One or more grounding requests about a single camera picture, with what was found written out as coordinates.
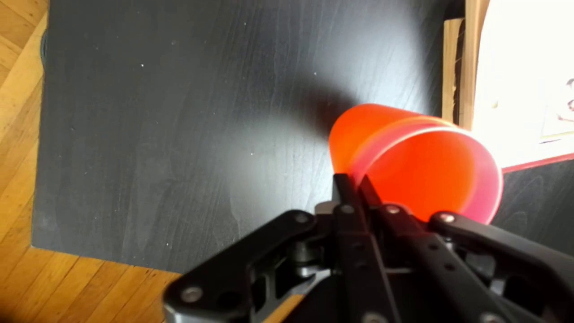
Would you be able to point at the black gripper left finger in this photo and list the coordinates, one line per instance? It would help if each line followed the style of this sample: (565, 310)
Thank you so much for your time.
(251, 269)

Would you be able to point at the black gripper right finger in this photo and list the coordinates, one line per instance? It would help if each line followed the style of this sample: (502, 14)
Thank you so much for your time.
(477, 262)

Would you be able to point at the pink plastic cup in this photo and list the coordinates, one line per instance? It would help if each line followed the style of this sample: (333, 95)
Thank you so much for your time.
(418, 167)

